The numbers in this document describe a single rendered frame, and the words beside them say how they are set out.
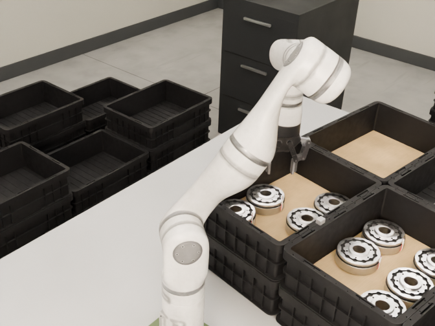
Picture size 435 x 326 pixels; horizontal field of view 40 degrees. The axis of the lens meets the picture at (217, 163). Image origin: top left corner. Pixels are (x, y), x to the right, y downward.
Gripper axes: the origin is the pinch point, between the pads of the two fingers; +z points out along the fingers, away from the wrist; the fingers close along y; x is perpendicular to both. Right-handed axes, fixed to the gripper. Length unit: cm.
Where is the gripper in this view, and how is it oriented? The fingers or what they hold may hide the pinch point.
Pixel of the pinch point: (280, 167)
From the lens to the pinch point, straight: 156.9
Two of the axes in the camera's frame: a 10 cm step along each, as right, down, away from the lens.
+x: -0.4, -5.3, 8.5
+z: -0.3, 8.5, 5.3
